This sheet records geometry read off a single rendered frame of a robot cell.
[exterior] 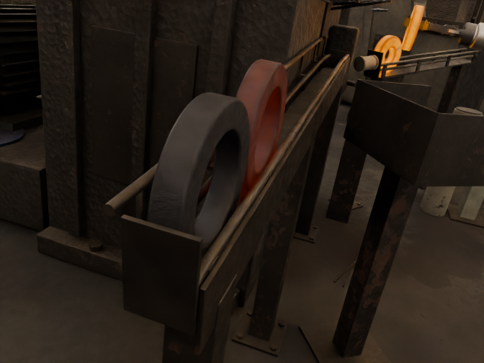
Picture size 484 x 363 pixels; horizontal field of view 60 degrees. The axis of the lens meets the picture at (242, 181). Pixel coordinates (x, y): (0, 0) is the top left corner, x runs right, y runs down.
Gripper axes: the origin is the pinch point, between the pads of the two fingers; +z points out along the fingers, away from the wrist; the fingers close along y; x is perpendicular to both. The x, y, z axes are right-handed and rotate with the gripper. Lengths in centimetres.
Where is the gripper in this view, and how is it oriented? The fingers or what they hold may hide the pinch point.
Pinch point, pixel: (414, 23)
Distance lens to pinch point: 173.9
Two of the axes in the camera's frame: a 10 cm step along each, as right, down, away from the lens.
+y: 3.2, -3.5, 8.8
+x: 1.8, -8.9, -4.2
